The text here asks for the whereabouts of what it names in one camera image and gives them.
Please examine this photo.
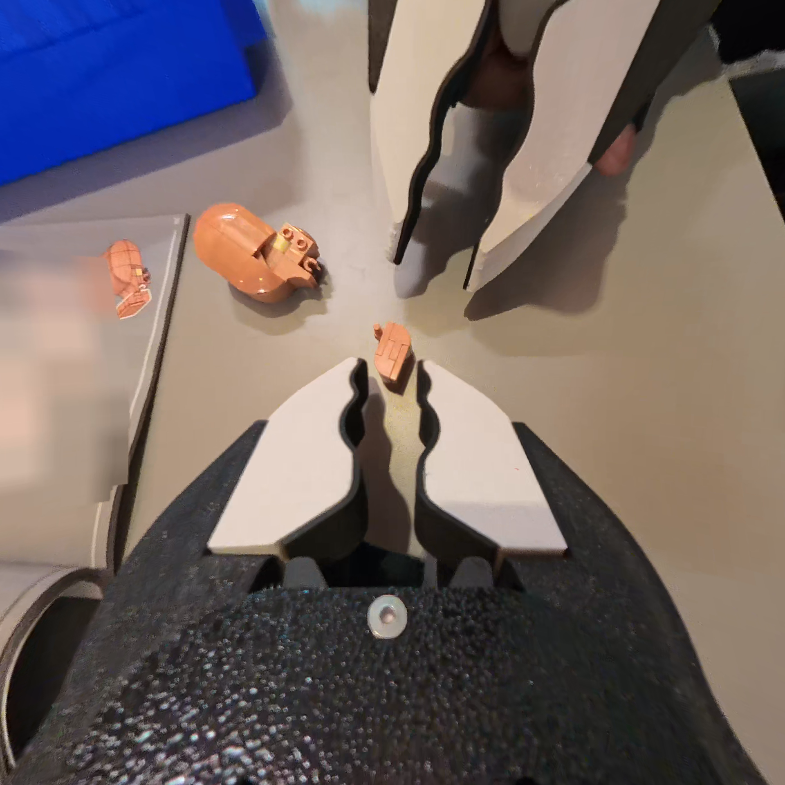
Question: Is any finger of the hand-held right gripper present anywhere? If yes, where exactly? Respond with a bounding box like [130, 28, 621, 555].
[371, 0, 498, 265]
[464, 0, 663, 292]

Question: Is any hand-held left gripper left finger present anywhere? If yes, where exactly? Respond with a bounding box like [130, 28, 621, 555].
[209, 359, 369, 558]

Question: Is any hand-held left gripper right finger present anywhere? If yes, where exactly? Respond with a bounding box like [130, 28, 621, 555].
[415, 360, 569, 560]

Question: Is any small brown brick plate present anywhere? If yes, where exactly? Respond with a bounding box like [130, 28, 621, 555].
[373, 322, 415, 388]

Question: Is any round brown brick assembly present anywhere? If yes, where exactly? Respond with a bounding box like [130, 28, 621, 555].
[193, 203, 327, 303]

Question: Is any grey desk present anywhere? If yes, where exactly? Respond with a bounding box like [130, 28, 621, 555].
[0, 0, 785, 785]

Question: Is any grey instruction booklet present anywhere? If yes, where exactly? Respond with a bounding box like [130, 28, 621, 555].
[0, 213, 192, 767]

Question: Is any row of blue plastic bins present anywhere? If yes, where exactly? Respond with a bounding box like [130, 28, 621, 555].
[0, 0, 271, 188]

